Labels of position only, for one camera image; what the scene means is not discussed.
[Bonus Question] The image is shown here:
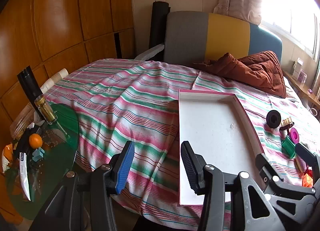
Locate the green glass table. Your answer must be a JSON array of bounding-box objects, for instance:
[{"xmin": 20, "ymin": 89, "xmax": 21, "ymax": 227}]
[{"xmin": 5, "ymin": 103, "xmax": 80, "ymax": 221}]

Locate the wooden ledge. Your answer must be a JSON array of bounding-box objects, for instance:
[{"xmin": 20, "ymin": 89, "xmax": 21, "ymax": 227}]
[{"xmin": 282, "ymin": 69, "xmax": 320, "ymax": 110}]

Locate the orange toy with red ball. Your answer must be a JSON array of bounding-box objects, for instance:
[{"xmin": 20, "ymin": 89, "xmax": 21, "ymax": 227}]
[{"xmin": 302, "ymin": 168, "xmax": 313, "ymax": 188}]

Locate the glass bottle with gold cap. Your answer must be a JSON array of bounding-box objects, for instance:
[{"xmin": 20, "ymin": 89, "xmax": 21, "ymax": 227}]
[{"xmin": 34, "ymin": 96, "xmax": 58, "ymax": 125}]

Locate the magenta plastic strainer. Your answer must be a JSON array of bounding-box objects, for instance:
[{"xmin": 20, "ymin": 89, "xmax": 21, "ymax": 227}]
[{"xmin": 290, "ymin": 128, "xmax": 300, "ymax": 144}]

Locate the black tube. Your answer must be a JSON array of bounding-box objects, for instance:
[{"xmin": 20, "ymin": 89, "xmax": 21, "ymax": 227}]
[{"xmin": 17, "ymin": 65, "xmax": 43, "ymax": 101}]

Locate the window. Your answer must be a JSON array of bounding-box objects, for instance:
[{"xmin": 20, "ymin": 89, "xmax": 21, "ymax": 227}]
[{"xmin": 260, "ymin": 0, "xmax": 320, "ymax": 60}]

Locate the grey yellow blue headboard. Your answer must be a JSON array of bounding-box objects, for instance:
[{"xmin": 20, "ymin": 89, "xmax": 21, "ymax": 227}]
[{"xmin": 164, "ymin": 11, "xmax": 283, "ymax": 65}]

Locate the purple heart-shaped brush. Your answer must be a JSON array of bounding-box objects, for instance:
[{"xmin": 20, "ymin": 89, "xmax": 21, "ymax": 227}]
[{"xmin": 295, "ymin": 157, "xmax": 307, "ymax": 173}]

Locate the green plastic spool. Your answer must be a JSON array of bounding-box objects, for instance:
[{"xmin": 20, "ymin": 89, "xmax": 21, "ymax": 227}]
[{"xmin": 282, "ymin": 136, "xmax": 297, "ymax": 159}]

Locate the rust brown quilt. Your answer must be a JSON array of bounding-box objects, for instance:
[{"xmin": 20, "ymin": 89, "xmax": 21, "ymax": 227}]
[{"xmin": 192, "ymin": 51, "xmax": 287, "ymax": 99}]

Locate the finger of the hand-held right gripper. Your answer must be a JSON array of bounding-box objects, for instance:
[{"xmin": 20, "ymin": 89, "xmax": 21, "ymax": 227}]
[
  {"xmin": 255, "ymin": 153, "xmax": 315, "ymax": 224},
  {"xmin": 295, "ymin": 142, "xmax": 320, "ymax": 179}
]

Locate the white padded armrest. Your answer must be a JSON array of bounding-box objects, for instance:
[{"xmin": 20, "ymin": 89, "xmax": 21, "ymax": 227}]
[{"xmin": 135, "ymin": 44, "xmax": 165, "ymax": 61}]

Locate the wooden wardrobe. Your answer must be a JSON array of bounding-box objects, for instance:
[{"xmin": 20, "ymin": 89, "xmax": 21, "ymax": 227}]
[{"xmin": 0, "ymin": 0, "xmax": 135, "ymax": 146}]

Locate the stack of paper cups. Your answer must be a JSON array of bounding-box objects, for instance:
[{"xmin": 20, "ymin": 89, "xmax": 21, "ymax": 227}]
[{"xmin": 40, "ymin": 68, "xmax": 69, "ymax": 94}]

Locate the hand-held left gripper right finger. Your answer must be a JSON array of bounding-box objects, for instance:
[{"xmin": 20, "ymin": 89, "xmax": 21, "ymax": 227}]
[{"xmin": 180, "ymin": 141, "xmax": 287, "ymax": 231}]

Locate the orange fruit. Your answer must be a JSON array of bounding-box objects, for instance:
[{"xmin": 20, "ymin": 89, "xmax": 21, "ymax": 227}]
[{"xmin": 29, "ymin": 133, "xmax": 43, "ymax": 148}]

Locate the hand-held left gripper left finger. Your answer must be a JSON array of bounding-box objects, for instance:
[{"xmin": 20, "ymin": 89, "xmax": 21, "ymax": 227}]
[{"xmin": 29, "ymin": 141, "xmax": 135, "ymax": 231}]

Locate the white packet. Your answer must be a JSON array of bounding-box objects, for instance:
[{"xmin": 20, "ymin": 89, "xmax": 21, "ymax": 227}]
[{"xmin": 19, "ymin": 152, "xmax": 32, "ymax": 201}]

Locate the small blue toy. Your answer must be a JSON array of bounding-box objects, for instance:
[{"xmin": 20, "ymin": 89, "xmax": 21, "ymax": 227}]
[{"xmin": 32, "ymin": 147, "xmax": 45, "ymax": 161}]

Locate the pink-rimmed white tray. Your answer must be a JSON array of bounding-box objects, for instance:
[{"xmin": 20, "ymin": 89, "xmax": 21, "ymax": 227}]
[{"xmin": 178, "ymin": 89, "xmax": 265, "ymax": 206}]

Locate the black cylinder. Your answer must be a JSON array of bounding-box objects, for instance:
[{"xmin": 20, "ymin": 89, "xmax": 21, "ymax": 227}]
[{"xmin": 266, "ymin": 109, "xmax": 282, "ymax": 129}]

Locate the striped blanket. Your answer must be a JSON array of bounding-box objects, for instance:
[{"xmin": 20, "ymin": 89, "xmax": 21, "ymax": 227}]
[{"xmin": 46, "ymin": 59, "xmax": 320, "ymax": 231}]

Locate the brown and yellow hair claw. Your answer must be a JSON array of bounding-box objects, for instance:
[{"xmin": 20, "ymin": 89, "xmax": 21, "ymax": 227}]
[{"xmin": 280, "ymin": 118, "xmax": 294, "ymax": 131}]

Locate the orange snack bag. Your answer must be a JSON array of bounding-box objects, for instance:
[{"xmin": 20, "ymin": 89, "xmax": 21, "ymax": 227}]
[{"xmin": 1, "ymin": 143, "xmax": 14, "ymax": 174}]

